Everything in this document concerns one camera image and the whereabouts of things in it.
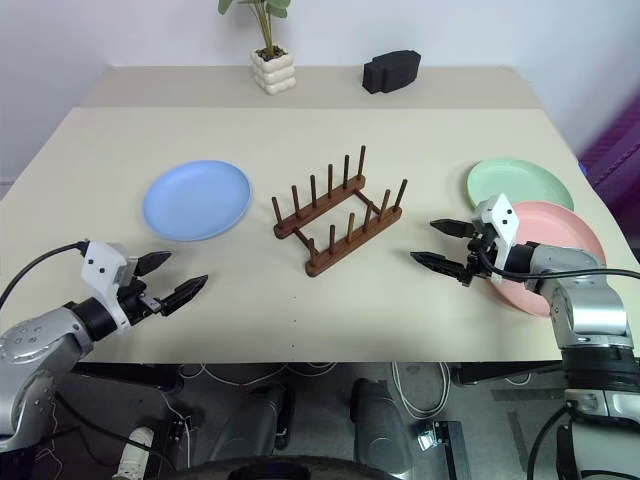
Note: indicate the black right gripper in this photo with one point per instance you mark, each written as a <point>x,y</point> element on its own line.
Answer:
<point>480,255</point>

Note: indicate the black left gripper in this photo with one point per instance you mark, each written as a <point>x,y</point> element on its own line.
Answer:
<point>140,302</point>

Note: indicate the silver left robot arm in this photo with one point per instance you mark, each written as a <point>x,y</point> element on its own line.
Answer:
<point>30,350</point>

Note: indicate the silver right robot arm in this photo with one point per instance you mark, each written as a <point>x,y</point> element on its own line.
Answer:
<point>590,300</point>

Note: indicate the wooden dish rack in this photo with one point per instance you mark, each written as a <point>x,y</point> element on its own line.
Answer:
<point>360,239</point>

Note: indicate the blue plate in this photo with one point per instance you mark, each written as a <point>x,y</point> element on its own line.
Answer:
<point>197,200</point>

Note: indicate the green plate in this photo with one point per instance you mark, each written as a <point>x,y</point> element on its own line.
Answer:
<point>520,180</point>

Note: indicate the red plate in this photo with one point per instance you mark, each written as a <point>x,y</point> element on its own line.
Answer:
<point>565,225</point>

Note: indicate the dark rounded shape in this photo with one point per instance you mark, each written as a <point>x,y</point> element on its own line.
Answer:
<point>382,430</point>
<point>255,425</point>

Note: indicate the white power strip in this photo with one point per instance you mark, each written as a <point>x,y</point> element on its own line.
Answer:
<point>135,455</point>

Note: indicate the black foam block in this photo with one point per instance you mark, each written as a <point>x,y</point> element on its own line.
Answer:
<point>390,72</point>

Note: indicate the purple striped object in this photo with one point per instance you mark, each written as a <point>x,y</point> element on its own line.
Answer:
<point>620,150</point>

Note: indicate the white bubble ceramic pot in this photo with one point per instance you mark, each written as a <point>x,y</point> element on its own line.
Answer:
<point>274,75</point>

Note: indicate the green leafy plant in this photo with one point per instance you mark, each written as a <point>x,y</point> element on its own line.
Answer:
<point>267,25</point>

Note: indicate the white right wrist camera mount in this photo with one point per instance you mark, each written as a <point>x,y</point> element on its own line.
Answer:
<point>502,215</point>

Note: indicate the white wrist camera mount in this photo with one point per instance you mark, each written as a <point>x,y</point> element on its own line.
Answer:
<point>100,262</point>
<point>502,215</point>

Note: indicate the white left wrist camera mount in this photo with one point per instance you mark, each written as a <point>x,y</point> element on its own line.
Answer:
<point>100,262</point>

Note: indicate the black table frame bar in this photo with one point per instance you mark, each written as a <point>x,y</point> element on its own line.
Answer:
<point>500,372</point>
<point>130,375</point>

